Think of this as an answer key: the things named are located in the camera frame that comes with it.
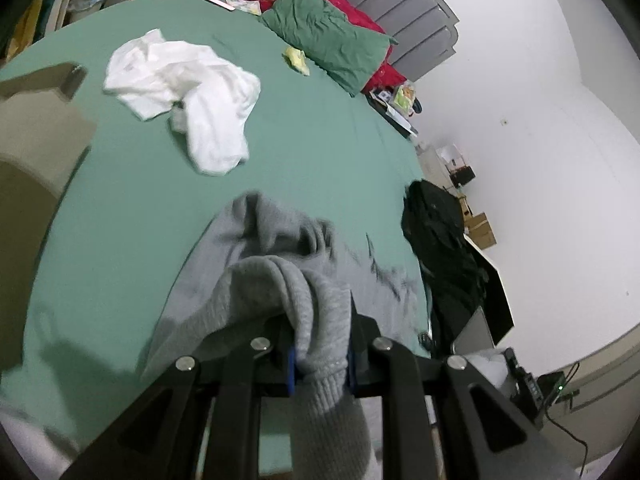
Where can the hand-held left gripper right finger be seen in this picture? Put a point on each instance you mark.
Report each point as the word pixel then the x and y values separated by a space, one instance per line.
pixel 351 360

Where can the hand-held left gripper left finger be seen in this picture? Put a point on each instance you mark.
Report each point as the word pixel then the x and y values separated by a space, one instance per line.
pixel 290 367

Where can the grey knit sweater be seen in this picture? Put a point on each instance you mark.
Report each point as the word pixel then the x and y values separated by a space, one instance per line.
pixel 280 280

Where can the black garment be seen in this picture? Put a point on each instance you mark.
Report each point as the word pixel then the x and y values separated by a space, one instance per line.
pixel 440 255

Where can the black power strip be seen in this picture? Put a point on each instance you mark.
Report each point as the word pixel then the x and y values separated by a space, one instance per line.
pixel 525 382

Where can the cardboard box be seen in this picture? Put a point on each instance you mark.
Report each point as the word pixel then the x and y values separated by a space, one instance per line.
pixel 481 230

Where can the green bed sheet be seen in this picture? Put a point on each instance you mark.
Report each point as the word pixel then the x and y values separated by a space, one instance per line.
pixel 300 140

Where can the pile of papers and books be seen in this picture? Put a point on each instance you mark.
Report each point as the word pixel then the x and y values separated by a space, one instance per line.
pixel 395 105

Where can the white crumpled garment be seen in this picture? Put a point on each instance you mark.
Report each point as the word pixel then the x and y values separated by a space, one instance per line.
pixel 187 97

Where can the small yellow cloth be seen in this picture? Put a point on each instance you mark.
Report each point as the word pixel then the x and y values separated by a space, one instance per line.
pixel 296 59

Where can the green pillow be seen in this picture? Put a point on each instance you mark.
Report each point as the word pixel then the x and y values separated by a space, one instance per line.
pixel 332 40

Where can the beige cardboard piece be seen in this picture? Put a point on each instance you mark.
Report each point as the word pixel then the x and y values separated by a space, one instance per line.
pixel 35 160

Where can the grey padded headboard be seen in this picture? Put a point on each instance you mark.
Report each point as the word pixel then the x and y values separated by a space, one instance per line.
pixel 400 7

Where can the white flat remote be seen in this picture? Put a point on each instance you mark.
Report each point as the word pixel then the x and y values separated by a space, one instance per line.
pixel 218 2

